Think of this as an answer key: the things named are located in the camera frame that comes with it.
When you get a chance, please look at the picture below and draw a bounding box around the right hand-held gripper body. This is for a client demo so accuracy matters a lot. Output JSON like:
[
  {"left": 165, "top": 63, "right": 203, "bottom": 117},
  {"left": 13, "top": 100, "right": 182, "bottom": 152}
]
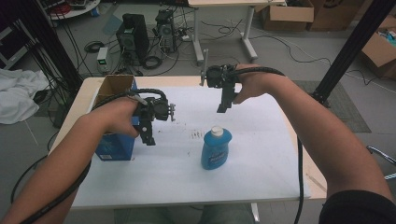
[{"left": 200, "top": 49, "right": 241, "bottom": 90}]

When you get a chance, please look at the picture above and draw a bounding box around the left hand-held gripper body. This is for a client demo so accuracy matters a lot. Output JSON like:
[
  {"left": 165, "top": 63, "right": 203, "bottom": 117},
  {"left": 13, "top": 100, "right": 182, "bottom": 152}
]
[{"left": 135, "top": 96, "right": 177, "bottom": 123}]

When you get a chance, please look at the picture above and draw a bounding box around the blue bottle with white cap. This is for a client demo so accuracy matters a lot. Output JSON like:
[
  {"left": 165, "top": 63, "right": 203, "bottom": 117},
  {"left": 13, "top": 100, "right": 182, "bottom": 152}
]
[{"left": 200, "top": 125, "right": 233, "bottom": 171}]

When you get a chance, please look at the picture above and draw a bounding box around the person's left hand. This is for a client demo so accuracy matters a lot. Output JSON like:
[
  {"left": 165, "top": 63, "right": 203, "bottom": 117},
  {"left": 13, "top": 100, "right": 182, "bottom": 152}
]
[{"left": 92, "top": 96, "right": 141, "bottom": 139}]

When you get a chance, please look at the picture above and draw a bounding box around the person's right hand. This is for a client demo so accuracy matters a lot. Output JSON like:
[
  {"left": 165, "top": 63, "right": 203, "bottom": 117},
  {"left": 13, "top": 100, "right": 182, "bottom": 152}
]
[{"left": 232, "top": 63, "right": 282, "bottom": 105}]

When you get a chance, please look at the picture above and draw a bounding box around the blue cardboard box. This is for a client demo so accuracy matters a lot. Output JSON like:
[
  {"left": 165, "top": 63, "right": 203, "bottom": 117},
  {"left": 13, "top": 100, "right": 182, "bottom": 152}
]
[{"left": 92, "top": 74, "right": 141, "bottom": 161}]

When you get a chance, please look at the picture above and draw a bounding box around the white sheet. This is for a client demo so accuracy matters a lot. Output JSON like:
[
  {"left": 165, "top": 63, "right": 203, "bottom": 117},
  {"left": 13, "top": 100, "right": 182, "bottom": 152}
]
[{"left": 71, "top": 85, "right": 312, "bottom": 209}]

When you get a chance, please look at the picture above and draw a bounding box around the grey computer tower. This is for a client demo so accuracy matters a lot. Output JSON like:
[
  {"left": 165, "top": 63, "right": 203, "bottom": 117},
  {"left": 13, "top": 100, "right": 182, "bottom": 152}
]
[{"left": 154, "top": 8, "right": 177, "bottom": 54}]

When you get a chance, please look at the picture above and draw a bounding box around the white power supply unit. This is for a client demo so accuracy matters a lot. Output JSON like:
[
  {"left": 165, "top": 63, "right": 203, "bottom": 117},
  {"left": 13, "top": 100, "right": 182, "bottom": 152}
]
[{"left": 96, "top": 46, "right": 110, "bottom": 75}]

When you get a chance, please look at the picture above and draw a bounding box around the white-legged desk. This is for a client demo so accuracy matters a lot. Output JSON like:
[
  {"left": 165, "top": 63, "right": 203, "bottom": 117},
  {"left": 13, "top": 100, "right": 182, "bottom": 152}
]
[{"left": 187, "top": 0, "right": 288, "bottom": 64}]

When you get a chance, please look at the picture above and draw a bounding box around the black computer tower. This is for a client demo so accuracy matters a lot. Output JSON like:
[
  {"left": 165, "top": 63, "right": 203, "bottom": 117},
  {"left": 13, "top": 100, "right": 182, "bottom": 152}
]
[{"left": 116, "top": 13, "right": 150, "bottom": 64}]

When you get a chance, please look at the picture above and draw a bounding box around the grey floor mat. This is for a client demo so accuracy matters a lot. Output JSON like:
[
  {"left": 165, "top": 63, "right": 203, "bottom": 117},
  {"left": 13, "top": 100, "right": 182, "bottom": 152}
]
[{"left": 292, "top": 79, "right": 372, "bottom": 133}]

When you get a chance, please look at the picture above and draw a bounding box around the thin wooden stick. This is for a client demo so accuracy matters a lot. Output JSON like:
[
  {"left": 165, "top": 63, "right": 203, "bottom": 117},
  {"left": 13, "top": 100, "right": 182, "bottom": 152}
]
[{"left": 306, "top": 174, "right": 326, "bottom": 192}]

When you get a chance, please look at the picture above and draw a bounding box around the round white table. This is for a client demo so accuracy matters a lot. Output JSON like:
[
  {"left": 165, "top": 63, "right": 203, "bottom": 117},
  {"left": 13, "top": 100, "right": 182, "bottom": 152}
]
[{"left": 38, "top": 0, "right": 101, "bottom": 21}]

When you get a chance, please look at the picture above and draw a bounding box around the white cloth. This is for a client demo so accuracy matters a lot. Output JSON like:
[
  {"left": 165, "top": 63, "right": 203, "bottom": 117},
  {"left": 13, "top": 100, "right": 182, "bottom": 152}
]
[{"left": 0, "top": 68, "right": 50, "bottom": 125}]

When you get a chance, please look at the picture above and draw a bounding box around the open brown cardboard box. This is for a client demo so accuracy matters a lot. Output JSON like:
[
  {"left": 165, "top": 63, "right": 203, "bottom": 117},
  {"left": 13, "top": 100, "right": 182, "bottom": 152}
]
[{"left": 361, "top": 15, "right": 396, "bottom": 78}]

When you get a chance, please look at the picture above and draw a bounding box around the chrome chair leg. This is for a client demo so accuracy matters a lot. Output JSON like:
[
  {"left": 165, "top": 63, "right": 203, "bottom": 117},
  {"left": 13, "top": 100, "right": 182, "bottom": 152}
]
[{"left": 365, "top": 145, "right": 396, "bottom": 181}]

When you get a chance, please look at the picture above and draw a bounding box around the person's black sleeve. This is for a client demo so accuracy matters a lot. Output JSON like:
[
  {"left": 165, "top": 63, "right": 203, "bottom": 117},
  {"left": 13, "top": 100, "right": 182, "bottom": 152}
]
[{"left": 318, "top": 189, "right": 396, "bottom": 224}]

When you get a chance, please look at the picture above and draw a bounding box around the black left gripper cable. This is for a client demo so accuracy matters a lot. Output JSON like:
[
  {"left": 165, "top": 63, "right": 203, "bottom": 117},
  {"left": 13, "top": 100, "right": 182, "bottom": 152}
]
[{"left": 18, "top": 88, "right": 169, "bottom": 224}]

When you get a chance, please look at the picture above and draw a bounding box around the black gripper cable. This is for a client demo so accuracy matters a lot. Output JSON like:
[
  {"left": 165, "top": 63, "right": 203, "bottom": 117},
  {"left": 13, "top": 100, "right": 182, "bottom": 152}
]
[
  {"left": 18, "top": 88, "right": 169, "bottom": 224},
  {"left": 230, "top": 65, "right": 305, "bottom": 224}
]

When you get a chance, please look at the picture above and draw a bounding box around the coiled black cable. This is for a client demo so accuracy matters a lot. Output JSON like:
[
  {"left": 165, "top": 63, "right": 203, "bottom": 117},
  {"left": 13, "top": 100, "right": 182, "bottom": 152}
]
[
  {"left": 141, "top": 55, "right": 163, "bottom": 70},
  {"left": 84, "top": 40, "right": 106, "bottom": 53}
]

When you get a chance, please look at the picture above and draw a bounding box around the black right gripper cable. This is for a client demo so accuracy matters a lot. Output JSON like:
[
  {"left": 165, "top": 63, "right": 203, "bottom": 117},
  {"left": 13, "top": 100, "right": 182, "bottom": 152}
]
[{"left": 230, "top": 65, "right": 305, "bottom": 224}]

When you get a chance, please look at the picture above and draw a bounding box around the black floor cable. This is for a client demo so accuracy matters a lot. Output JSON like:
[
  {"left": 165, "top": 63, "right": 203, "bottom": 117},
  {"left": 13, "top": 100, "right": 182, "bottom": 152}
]
[{"left": 10, "top": 132, "right": 60, "bottom": 204}]

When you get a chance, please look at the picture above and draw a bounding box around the black metal post with cables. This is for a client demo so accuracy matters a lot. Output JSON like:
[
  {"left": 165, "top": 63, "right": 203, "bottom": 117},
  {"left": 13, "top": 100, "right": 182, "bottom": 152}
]
[{"left": 8, "top": 0, "right": 83, "bottom": 91}]

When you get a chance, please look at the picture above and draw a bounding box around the grey metal frame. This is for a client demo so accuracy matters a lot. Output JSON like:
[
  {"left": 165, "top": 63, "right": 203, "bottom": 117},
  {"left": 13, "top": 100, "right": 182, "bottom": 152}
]
[{"left": 0, "top": 26, "right": 31, "bottom": 70}]

